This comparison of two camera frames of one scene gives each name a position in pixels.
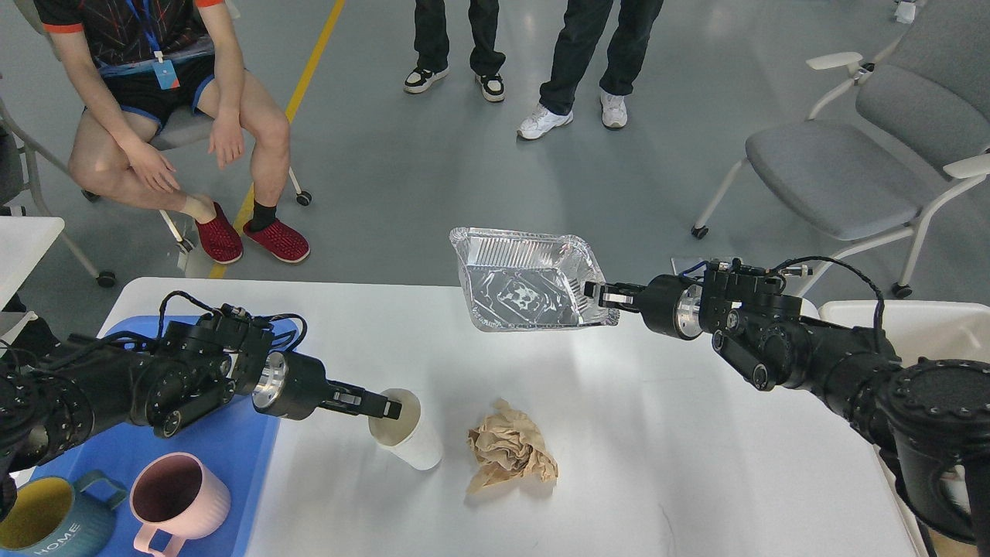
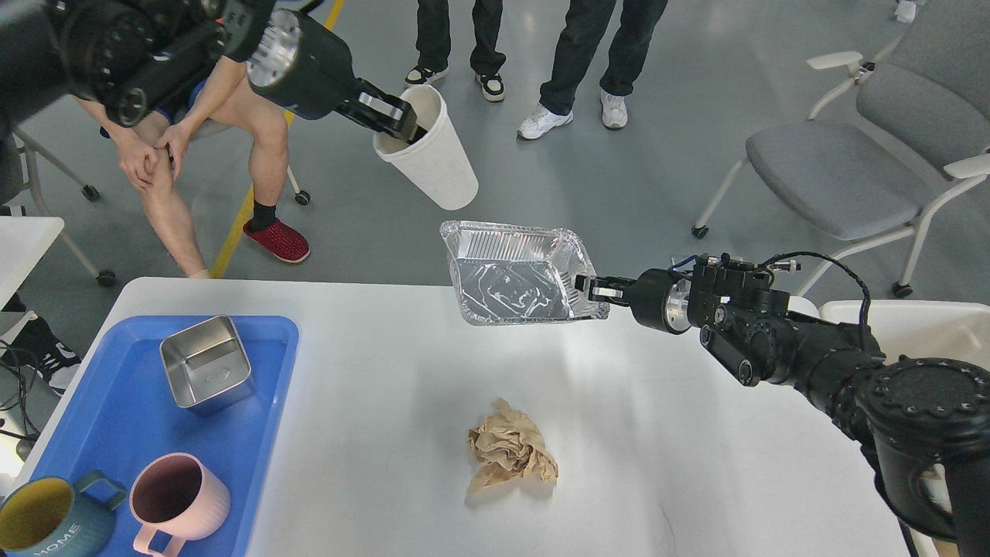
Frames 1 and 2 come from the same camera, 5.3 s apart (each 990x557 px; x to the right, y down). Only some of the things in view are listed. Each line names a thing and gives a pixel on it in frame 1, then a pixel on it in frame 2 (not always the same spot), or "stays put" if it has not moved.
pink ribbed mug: [175, 493] stays put
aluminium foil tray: [513, 280] stays put
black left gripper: [290, 385] -> [301, 65]
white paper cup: [404, 436] -> [435, 162]
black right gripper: [673, 305] stays put
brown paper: [507, 444] stays put
